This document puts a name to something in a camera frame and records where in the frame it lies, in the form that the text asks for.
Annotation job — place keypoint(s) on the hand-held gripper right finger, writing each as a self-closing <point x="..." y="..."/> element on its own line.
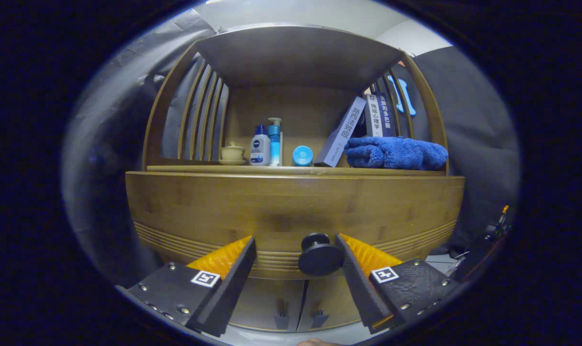
<point x="358" y="283"/>

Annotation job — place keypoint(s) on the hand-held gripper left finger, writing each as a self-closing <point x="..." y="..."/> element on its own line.
<point x="231" y="288"/>

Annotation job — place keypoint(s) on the wooden drawer with black knob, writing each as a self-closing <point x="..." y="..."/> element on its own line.
<point x="291" y="202"/>

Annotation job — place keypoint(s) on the blue tube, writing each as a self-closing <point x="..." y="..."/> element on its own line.
<point x="302" y="156"/>

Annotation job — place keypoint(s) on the wooden cabinet door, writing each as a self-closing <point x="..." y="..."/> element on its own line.
<point x="327" y="298"/>
<point x="267" y="302"/>

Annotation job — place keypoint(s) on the wooden countertop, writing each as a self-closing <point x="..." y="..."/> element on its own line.
<point x="291" y="170"/>

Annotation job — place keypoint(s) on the wooden cabinet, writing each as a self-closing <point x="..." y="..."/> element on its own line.
<point x="296" y="53"/>

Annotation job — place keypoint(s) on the black device with orange part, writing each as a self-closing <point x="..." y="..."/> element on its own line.
<point x="483" y="250"/>

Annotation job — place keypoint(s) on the beige lidded teacup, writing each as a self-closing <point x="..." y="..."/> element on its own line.
<point x="233" y="153"/>

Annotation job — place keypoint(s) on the blue towel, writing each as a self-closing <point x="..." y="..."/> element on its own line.
<point x="396" y="153"/>

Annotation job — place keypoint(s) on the white bottle with blue cap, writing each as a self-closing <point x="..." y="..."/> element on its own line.
<point x="260" y="149"/>

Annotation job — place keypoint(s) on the blue pump bottle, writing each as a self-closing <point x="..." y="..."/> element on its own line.
<point x="274" y="144"/>

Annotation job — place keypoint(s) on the grey book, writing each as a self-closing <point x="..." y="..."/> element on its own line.
<point x="341" y="132"/>

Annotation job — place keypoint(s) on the white book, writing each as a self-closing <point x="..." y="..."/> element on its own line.
<point x="373" y="117"/>

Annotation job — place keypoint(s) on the dark blue book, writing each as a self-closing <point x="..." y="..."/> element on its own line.
<point x="387" y="115"/>

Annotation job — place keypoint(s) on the black backdrop cloth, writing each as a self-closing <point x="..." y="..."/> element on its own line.
<point x="478" y="144"/>

